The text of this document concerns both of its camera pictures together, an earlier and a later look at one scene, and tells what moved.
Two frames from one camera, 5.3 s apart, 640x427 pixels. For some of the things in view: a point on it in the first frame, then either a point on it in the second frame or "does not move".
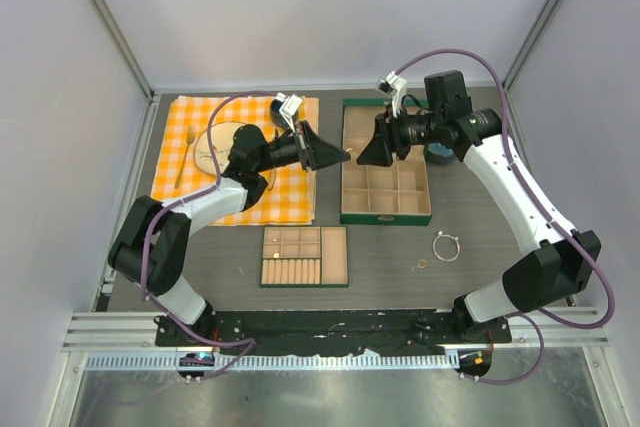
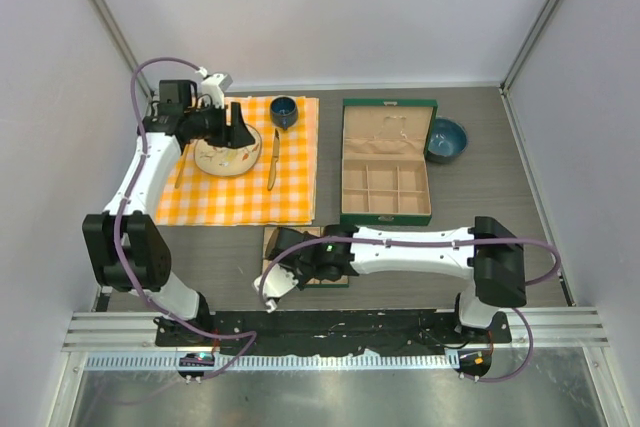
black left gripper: x=318 y=153 → x=236 y=135
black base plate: x=284 y=331 does not move
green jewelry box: x=395 y=195 does not move
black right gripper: x=387 y=140 → x=303 y=279
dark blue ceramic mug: x=276 y=116 does not move
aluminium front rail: x=126 y=341 does not move
